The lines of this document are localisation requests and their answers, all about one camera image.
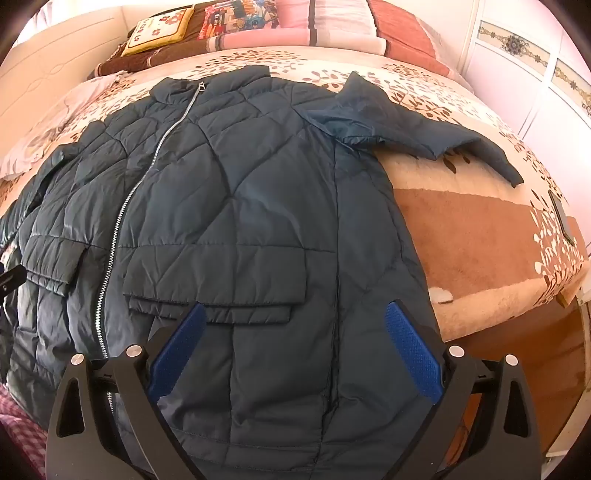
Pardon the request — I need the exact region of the dark smartphone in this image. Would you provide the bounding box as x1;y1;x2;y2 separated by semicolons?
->
549;189;578;245

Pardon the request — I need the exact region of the leaf print bed sheet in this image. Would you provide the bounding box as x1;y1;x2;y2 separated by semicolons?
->
0;44;589;301

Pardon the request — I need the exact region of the pink striped folded quilt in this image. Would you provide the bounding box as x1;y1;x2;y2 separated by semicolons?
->
205;0;386;56

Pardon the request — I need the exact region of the pale pink cloth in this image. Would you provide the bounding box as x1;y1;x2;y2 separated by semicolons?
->
0;74;125;181

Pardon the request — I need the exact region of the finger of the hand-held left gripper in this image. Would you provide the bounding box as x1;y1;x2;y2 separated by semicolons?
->
0;264;26;296

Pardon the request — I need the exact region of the brown striped pillow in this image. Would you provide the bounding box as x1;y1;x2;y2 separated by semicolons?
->
88;7;218;79

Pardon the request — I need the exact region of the colourful printed pillow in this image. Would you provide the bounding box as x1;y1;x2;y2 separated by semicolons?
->
196;0;278;42

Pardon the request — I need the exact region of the pink checked cloth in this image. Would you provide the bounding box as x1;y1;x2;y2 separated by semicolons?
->
0;383;51;480

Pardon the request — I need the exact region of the white ornamented wardrobe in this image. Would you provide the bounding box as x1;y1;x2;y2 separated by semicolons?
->
455;0;591;153

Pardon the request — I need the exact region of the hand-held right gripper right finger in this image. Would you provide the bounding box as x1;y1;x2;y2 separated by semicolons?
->
384;300;543;480

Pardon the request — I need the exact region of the terracotta pink folded quilt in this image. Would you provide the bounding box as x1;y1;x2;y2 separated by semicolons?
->
367;0;474;90

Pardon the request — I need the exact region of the yellow bordered floral cushion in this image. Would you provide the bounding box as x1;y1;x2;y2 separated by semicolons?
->
121;7;195;57

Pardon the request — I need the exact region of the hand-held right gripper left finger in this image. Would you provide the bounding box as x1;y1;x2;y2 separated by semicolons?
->
46;302;208;480

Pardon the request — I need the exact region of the white bed headboard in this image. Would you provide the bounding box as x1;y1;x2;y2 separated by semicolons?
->
0;4;134;121

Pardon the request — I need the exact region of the dark teal quilted jacket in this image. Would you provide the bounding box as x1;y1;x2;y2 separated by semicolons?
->
0;65;525;480

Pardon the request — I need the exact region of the brown beige plush blanket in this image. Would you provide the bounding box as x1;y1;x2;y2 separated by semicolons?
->
376;148;578;342

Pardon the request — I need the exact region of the brown wooden bed frame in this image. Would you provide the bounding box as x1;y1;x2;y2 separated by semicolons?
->
455;300;587;455

